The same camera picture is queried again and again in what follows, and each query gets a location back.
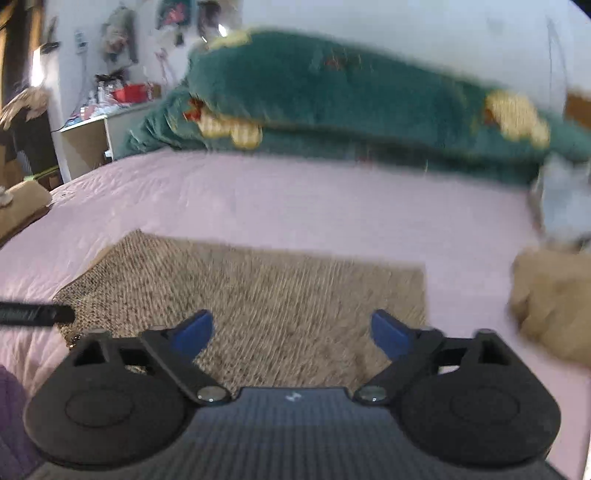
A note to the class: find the red box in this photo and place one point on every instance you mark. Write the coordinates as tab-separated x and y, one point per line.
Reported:
130	93

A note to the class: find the pink quilted bed sheet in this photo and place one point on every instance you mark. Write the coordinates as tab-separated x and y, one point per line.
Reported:
323	203

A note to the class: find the wooden headboard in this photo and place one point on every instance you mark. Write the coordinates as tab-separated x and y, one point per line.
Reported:
579	108

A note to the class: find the tan garment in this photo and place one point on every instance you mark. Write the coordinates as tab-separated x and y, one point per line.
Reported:
551	304

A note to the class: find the dark green wall poster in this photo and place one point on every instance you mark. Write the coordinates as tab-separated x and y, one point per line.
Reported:
174	14

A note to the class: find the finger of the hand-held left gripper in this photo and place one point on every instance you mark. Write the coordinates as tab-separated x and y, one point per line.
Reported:
37	314

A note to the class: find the green printed quilt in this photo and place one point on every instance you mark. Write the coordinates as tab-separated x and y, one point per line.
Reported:
351	97

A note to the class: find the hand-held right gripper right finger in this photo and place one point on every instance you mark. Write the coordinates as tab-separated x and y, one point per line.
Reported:
390	334

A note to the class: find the cluttered side shelf with items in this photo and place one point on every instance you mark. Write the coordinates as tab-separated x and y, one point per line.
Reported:
87	143

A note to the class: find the person's purple clothing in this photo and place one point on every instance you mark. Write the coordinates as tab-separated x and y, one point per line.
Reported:
14	424

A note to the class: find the hanging plush toy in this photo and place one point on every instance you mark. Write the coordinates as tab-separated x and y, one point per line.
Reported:
119	37

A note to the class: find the brown tweed garment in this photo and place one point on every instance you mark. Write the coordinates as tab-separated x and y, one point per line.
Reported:
286	286

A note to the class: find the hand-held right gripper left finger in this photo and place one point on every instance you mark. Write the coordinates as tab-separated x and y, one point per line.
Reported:
194	334

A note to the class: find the white wall device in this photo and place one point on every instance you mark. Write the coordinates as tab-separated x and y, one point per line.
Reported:
81	40

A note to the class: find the pink ribbon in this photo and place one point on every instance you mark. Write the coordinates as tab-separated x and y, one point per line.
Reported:
162	64

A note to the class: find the tan cardboard box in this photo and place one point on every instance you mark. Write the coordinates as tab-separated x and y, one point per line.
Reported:
25	203

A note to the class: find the chair with draped clothes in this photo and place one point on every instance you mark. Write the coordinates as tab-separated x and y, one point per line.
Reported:
25	124

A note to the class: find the grey fleece blanket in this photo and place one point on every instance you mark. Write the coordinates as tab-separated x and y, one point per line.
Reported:
563	203

